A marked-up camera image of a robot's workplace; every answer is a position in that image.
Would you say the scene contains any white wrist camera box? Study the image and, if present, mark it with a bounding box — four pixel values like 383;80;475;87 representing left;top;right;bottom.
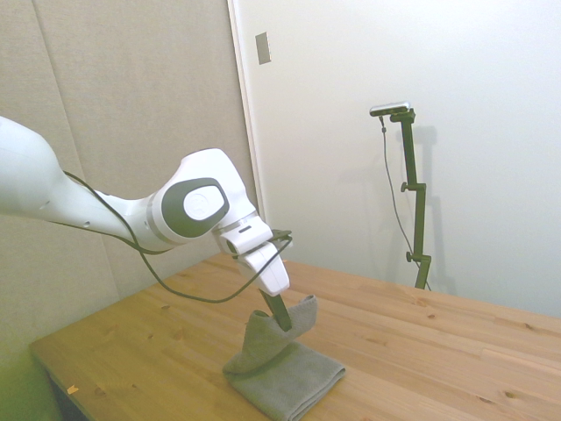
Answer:
212;216;273;256

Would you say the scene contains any green fabric seat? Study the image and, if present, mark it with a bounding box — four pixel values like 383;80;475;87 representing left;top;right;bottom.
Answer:
0;344;63;421

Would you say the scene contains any white door frame trim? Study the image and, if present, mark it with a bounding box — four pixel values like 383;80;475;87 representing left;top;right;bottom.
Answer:
226;0;273;258

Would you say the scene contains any silver exterior camera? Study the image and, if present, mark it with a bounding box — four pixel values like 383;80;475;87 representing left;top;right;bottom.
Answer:
369;101;413;118

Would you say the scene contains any black camera stand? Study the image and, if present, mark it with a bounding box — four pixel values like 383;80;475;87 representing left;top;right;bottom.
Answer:
388;109;433;290

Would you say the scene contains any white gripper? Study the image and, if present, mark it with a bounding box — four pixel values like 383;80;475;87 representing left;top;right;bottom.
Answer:
235;242;294;332

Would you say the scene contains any grey towel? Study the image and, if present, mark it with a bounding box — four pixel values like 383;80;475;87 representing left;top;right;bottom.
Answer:
222;294;348;421

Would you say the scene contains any grey wall plate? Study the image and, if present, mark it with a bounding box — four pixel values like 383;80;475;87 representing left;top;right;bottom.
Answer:
254;31;273;67

